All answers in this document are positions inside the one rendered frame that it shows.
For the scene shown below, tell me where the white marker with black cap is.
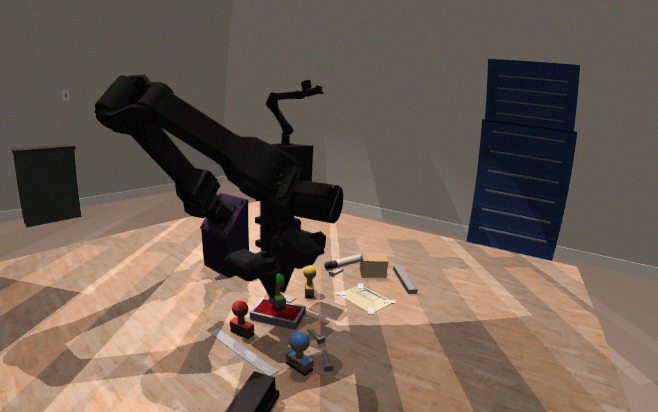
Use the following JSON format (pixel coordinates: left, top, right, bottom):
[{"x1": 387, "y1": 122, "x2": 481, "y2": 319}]
[{"x1": 324, "y1": 254, "x2": 362, "y2": 269}]

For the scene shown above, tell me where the white flat strip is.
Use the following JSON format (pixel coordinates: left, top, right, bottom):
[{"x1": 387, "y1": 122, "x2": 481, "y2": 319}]
[{"x1": 210, "y1": 328, "x2": 279, "y2": 376}]

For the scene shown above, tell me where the red-handled rubber stamp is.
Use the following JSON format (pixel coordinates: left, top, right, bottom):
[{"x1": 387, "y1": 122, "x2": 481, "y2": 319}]
[{"x1": 229, "y1": 301, "x2": 254, "y2": 339}]

